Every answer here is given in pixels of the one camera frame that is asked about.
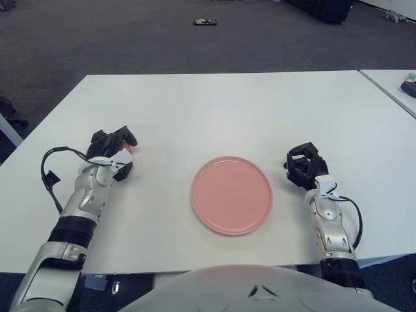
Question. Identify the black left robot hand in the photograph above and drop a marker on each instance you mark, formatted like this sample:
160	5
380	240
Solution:
104	143

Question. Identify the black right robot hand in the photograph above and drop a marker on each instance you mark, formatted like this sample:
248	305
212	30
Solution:
308	165

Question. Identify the red yellow apple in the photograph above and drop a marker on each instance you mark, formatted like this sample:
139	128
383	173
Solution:
127	148

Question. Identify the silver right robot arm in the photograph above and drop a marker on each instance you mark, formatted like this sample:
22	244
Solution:
330	217

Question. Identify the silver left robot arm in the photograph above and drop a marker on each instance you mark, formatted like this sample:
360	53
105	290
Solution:
87	195

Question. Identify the pink round plate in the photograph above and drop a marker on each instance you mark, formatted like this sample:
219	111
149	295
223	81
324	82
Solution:
231	195

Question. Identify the white table leg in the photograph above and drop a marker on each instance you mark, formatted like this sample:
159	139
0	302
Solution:
9	131

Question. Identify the black handheld controller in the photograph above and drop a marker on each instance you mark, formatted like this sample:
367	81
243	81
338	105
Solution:
409	88

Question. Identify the green packet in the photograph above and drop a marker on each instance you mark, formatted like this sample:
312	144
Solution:
411	77

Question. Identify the grey robot torso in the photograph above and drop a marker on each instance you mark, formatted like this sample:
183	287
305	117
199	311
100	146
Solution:
227	289

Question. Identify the black ribbed box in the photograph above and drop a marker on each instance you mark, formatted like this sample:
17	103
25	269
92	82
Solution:
321	11

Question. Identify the small dark patterned floor object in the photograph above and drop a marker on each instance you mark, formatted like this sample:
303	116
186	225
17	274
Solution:
204	22

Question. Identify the grey toy on floor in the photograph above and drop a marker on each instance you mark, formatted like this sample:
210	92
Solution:
392	15

